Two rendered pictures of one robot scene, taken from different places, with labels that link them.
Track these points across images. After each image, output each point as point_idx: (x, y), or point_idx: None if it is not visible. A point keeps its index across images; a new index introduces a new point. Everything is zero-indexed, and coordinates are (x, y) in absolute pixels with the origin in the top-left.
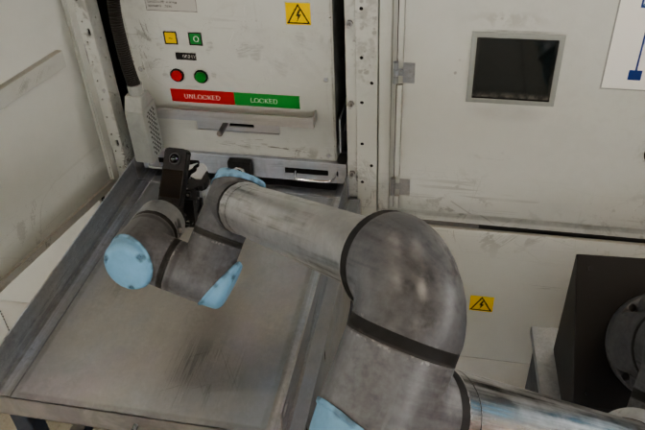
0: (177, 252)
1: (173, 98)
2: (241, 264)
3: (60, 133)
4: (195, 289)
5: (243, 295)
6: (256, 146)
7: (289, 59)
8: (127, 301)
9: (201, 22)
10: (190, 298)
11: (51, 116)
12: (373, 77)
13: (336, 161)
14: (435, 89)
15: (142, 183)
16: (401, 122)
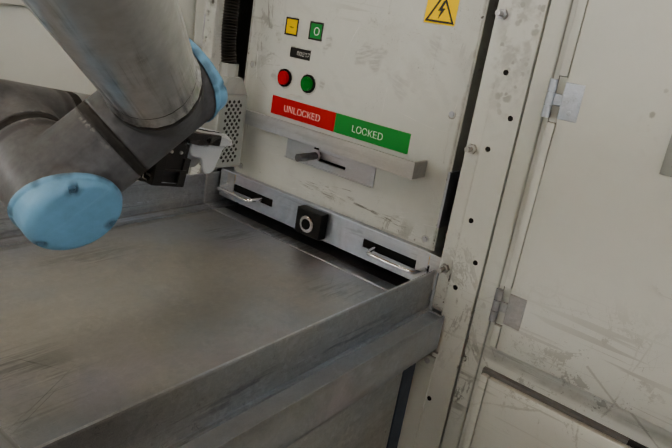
0: (29, 121)
1: (272, 108)
2: (113, 188)
3: None
4: (9, 181)
5: (178, 333)
6: (341, 199)
7: (413, 74)
8: (43, 275)
9: (328, 9)
10: (3, 203)
11: None
12: (516, 108)
13: (432, 251)
14: (608, 141)
15: (203, 206)
16: (538, 191)
